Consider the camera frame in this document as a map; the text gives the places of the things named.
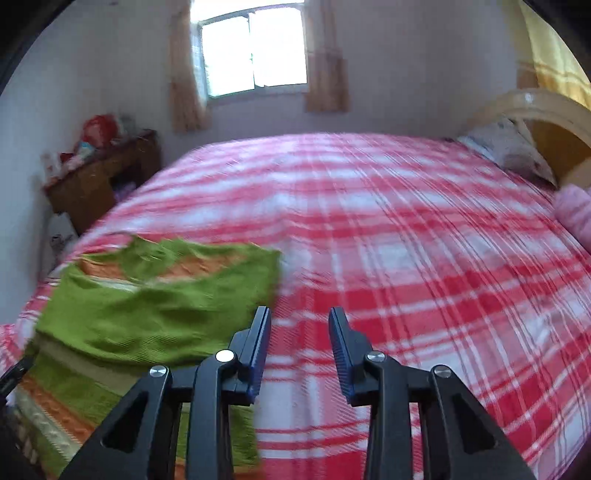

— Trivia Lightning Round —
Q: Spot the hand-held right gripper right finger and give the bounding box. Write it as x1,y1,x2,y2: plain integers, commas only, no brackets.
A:
328,306,537,480

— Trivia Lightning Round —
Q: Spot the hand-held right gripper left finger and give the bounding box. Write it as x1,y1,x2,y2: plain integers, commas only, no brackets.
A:
60,305,272,480

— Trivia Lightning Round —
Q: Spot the green knitted sweater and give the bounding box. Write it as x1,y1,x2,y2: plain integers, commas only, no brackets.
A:
16,234,283,478

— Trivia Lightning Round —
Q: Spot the red plaid bed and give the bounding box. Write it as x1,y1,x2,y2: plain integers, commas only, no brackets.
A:
0,133,591,480

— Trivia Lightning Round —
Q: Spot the white paper bag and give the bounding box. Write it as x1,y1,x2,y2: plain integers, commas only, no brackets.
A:
46,215,79,273

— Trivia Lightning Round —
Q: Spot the wooden desk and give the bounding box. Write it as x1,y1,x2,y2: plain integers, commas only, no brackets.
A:
44,130,162,234

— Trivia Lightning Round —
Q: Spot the floral pillow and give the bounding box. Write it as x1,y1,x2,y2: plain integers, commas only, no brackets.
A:
459,117,557,185

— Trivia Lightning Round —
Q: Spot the red bag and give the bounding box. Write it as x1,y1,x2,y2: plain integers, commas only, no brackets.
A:
82,114,118,148

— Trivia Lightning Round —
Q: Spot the pink pillow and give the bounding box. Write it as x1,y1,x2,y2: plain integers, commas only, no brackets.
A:
554,184,591,252

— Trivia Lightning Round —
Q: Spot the white box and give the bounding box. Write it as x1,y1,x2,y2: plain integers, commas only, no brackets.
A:
42,151,64,182

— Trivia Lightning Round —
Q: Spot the beige curtain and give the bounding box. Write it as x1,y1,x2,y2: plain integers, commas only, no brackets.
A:
168,0,211,132
305,0,351,114

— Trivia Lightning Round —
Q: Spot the window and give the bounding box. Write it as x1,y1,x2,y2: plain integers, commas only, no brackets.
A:
198,7,309,99

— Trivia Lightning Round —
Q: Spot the cream bed headboard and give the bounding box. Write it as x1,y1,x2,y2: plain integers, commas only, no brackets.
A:
457,90,591,190

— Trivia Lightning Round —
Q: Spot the yellow hanging cloth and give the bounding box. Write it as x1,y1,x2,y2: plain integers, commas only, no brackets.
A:
517,0,591,109

